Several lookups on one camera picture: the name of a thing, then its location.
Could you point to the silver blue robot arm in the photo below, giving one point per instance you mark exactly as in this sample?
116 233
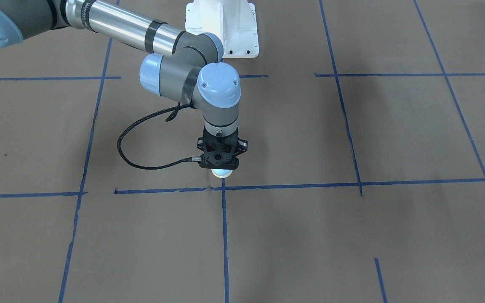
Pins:
179 65

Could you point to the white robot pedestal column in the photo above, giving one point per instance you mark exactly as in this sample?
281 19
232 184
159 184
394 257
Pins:
232 21

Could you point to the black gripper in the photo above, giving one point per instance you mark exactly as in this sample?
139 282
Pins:
243 145

